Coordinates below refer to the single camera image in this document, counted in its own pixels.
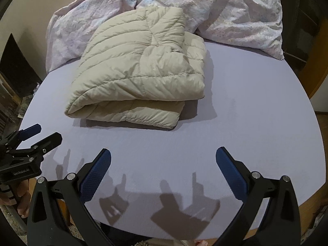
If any beige quilted down jacket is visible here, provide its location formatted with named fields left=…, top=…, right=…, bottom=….
left=65, top=7, right=206, bottom=129

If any person left hand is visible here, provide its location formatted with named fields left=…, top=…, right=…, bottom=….
left=1, top=180, right=31, bottom=219

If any dark cluttered shelf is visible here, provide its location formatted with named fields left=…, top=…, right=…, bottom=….
left=1, top=34, right=42, bottom=138

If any lavender bed sheet mattress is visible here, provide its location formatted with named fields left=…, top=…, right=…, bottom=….
left=21, top=42, right=326, bottom=239

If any pink floral duvet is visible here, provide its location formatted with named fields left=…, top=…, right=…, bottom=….
left=45, top=0, right=285, bottom=73

